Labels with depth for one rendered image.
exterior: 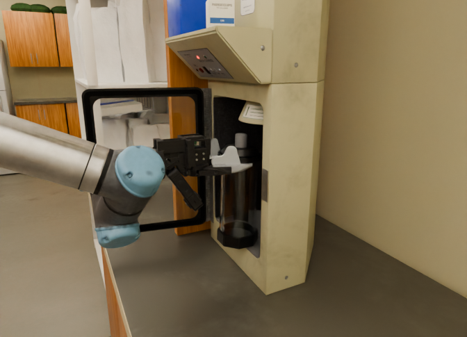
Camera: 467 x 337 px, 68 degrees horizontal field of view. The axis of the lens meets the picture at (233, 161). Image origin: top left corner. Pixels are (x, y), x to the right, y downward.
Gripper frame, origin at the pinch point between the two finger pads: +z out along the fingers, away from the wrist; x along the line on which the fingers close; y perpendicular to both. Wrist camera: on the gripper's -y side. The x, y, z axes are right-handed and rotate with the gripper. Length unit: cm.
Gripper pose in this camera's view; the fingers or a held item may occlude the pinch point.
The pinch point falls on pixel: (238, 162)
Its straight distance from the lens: 82.9
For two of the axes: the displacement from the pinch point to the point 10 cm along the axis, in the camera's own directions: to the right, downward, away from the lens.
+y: 0.0, -9.7, -2.6
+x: -4.5, -2.3, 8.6
